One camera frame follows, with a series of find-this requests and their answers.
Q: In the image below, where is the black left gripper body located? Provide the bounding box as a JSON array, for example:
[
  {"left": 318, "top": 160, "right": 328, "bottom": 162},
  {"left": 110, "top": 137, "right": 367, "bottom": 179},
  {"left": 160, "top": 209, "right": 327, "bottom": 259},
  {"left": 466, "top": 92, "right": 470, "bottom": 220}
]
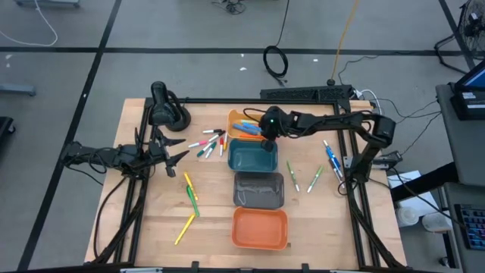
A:
[{"left": 146, "top": 127, "right": 171, "bottom": 170}]

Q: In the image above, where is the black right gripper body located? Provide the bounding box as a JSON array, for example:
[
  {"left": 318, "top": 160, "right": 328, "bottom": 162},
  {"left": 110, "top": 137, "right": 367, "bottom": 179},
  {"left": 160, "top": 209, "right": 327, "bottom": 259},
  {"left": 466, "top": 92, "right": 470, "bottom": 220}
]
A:
[{"left": 258, "top": 105, "right": 295, "bottom": 143}]

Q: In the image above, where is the blue highlighter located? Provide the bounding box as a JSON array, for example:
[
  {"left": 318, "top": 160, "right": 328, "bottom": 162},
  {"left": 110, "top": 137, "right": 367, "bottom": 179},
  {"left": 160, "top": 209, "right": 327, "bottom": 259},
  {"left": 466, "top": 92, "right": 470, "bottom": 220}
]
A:
[{"left": 232, "top": 122, "right": 263, "bottom": 137}]

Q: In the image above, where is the yellow highlighter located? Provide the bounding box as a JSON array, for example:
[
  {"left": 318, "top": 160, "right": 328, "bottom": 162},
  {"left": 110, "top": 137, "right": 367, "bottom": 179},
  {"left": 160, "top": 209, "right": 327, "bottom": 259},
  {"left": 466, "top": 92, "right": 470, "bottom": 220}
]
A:
[
  {"left": 183, "top": 171, "right": 199, "bottom": 202},
  {"left": 174, "top": 212, "right": 197, "bottom": 246}
]

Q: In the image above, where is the green highlighter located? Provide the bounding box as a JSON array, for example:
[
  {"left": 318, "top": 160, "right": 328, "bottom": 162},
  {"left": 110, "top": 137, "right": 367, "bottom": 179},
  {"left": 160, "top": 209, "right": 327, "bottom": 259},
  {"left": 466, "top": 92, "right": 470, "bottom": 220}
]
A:
[{"left": 186, "top": 184, "right": 201, "bottom": 218}]

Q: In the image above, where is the yellow plastic bin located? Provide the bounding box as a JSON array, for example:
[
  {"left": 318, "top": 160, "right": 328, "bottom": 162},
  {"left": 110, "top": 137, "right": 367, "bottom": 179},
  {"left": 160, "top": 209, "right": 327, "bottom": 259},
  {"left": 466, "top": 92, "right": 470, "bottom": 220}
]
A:
[{"left": 226, "top": 108, "right": 272, "bottom": 143}]

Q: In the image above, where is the teal plastic bin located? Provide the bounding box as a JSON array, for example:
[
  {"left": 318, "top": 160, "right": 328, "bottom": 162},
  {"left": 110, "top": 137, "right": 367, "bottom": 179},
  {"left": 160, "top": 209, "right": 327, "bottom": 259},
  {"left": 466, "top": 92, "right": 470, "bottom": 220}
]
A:
[{"left": 227, "top": 138, "right": 279, "bottom": 174}]

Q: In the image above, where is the dark grey plastic bin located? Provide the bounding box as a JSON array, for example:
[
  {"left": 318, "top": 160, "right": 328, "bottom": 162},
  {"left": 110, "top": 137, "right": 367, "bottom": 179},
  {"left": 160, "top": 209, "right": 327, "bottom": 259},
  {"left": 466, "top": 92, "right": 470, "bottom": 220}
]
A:
[{"left": 233, "top": 171, "right": 286, "bottom": 211}]

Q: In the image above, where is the orange plastic bin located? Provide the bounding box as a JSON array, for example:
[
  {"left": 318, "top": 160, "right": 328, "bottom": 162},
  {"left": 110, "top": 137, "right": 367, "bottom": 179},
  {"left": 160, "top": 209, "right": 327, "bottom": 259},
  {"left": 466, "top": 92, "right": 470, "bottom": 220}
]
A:
[{"left": 231, "top": 206, "right": 289, "bottom": 252}]

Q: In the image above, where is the black floor object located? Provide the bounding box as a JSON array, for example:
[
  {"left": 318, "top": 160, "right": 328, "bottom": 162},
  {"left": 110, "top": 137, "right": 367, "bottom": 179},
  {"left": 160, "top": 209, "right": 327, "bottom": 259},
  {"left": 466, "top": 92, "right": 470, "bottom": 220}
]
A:
[{"left": 0, "top": 116, "right": 16, "bottom": 147}]

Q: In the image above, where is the black desk beam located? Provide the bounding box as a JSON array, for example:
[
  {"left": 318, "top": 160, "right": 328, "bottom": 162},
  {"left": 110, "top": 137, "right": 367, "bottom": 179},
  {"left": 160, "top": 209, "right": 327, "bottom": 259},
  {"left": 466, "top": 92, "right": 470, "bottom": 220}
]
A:
[{"left": 390, "top": 162, "right": 460, "bottom": 202}]

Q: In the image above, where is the white round container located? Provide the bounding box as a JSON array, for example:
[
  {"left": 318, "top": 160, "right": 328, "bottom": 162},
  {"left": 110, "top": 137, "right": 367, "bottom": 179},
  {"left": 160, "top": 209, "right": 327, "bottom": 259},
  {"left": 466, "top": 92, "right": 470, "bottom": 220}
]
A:
[
  {"left": 421, "top": 212, "right": 452, "bottom": 233},
  {"left": 396, "top": 206, "right": 420, "bottom": 228}
]

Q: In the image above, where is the grey stand foot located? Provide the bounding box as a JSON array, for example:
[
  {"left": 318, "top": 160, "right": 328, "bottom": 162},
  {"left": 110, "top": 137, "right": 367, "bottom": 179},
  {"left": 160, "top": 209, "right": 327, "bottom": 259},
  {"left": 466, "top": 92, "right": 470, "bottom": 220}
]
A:
[{"left": 0, "top": 83, "right": 37, "bottom": 97}]

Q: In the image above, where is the grey cart base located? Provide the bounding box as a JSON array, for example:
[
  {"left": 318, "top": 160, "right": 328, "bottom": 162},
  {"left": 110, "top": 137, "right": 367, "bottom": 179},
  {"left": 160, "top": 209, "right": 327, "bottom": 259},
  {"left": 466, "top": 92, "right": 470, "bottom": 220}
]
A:
[{"left": 14, "top": 0, "right": 81, "bottom": 9}]

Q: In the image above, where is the grey desk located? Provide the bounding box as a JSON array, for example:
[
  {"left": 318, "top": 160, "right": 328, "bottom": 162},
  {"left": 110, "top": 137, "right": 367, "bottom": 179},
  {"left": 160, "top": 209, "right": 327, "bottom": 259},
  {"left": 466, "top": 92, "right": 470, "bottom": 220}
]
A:
[
  {"left": 443, "top": 181, "right": 485, "bottom": 273},
  {"left": 435, "top": 83, "right": 485, "bottom": 187}
]

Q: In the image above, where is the black device box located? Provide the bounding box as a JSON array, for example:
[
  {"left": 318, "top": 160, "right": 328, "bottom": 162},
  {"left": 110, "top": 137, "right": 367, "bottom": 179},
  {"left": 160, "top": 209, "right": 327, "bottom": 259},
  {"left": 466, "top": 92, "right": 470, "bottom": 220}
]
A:
[{"left": 449, "top": 89, "right": 485, "bottom": 121}]

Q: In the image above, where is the laptop screen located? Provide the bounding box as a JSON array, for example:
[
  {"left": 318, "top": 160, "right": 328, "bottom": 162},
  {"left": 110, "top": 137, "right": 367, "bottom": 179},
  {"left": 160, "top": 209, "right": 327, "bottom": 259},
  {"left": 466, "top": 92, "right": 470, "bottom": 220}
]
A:
[{"left": 454, "top": 60, "right": 485, "bottom": 92}]

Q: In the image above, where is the black keyboard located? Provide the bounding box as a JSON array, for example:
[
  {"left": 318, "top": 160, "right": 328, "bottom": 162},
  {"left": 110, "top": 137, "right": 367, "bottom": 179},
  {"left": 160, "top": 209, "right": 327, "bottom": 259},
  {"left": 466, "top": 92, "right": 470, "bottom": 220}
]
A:
[{"left": 453, "top": 203, "right": 485, "bottom": 251}]

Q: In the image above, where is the black floor fan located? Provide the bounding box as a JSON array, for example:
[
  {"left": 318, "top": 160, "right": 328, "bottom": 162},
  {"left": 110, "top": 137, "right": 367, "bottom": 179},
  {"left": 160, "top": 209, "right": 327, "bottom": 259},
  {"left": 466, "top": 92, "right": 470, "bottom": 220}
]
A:
[{"left": 433, "top": 0, "right": 485, "bottom": 75}]

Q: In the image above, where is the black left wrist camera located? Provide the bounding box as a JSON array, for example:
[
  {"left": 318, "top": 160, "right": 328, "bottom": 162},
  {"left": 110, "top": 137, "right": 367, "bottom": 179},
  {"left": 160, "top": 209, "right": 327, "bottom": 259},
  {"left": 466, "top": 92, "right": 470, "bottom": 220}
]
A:
[{"left": 145, "top": 139, "right": 164, "bottom": 159}]

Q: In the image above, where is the black aluminium table frame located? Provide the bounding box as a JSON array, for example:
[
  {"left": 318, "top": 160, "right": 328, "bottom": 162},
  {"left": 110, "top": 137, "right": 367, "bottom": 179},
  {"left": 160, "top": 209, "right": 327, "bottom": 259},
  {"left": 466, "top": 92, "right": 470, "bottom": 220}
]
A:
[{"left": 85, "top": 96, "right": 408, "bottom": 273}]

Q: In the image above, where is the coiled black cable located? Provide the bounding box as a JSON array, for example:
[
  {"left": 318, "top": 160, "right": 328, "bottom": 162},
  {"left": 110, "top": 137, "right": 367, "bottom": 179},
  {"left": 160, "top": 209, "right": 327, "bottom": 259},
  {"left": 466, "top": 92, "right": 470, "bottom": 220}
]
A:
[{"left": 263, "top": 0, "right": 291, "bottom": 86}]

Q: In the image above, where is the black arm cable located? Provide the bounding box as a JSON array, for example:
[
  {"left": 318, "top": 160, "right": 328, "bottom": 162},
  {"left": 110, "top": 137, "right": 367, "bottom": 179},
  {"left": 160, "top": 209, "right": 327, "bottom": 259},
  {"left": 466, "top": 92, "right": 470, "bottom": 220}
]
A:
[{"left": 92, "top": 174, "right": 130, "bottom": 261}]

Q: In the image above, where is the white power cable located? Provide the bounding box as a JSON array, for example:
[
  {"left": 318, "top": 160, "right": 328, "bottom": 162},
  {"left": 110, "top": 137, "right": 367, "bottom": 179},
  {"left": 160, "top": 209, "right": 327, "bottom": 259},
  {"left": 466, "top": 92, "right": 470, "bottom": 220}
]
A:
[{"left": 355, "top": 89, "right": 382, "bottom": 123}]

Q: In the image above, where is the yellow cable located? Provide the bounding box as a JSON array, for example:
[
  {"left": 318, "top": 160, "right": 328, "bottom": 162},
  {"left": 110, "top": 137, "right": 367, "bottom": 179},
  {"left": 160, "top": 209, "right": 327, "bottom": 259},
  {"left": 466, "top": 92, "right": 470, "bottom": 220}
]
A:
[{"left": 327, "top": 0, "right": 360, "bottom": 86}]

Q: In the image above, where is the black cable tangle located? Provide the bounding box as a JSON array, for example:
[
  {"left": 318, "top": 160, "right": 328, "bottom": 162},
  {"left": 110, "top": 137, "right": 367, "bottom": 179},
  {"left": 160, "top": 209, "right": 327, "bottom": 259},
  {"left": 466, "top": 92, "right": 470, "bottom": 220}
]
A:
[{"left": 211, "top": 0, "right": 247, "bottom": 15}]

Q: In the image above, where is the white floor cable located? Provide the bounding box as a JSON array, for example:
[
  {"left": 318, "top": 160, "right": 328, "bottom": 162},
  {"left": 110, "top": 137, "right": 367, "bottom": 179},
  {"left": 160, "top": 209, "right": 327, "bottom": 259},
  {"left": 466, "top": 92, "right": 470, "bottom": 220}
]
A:
[{"left": 0, "top": 0, "right": 59, "bottom": 48}]

